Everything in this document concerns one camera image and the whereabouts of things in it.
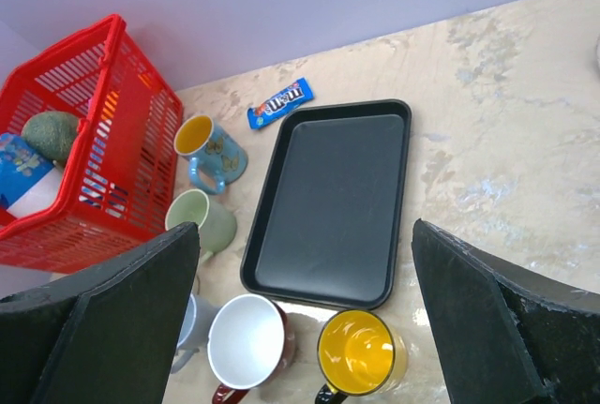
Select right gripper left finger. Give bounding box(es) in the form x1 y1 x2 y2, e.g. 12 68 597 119
1 222 200 403

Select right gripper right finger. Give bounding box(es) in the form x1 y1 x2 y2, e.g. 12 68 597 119
412 219 599 403

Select light grey mug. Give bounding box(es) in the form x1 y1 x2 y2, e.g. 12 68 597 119
170 293 219 374

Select dark red mug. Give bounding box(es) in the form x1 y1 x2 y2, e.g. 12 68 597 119
207 293 296 403

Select yellow mug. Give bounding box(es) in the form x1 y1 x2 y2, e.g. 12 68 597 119
315 309 409 403

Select light green mug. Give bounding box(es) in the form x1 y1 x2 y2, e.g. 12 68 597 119
164 189 237 263

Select blue butterfly mug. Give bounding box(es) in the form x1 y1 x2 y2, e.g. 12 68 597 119
173 114 248 195

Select red plastic basket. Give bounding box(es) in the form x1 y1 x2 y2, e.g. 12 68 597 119
1 14 183 274

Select black tray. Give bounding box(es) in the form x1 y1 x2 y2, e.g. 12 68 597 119
240 98 412 309

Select green melon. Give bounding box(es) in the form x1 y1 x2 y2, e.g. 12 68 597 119
21 111 79 166

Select blue candy packet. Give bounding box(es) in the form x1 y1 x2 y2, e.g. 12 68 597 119
247 78 314 130

